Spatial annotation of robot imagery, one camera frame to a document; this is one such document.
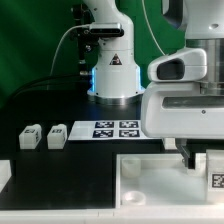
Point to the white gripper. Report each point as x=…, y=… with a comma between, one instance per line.
x=178, y=110

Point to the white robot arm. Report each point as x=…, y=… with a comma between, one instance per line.
x=116, y=76

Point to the white marker sheet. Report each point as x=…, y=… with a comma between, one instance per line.
x=106, y=130

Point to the white front rail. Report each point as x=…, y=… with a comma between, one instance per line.
x=107, y=217

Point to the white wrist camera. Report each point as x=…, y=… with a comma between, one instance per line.
x=187, y=64

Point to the black camera on stand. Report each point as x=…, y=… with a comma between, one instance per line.
x=104, y=30

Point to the white obstacle left bracket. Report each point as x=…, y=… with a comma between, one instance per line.
x=5, y=173

